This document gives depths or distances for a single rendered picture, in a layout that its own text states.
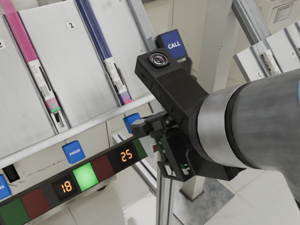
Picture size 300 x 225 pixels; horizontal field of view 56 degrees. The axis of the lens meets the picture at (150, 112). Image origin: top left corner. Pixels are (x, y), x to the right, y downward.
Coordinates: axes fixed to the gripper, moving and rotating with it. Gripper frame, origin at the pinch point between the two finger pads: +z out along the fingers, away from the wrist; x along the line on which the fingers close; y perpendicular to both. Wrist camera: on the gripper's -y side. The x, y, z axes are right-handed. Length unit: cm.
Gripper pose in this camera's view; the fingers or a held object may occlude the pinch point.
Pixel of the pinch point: (139, 121)
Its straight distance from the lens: 45.6
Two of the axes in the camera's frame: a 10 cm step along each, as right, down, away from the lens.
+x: 8.2, -3.9, 4.3
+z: -4.2, 1.0, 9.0
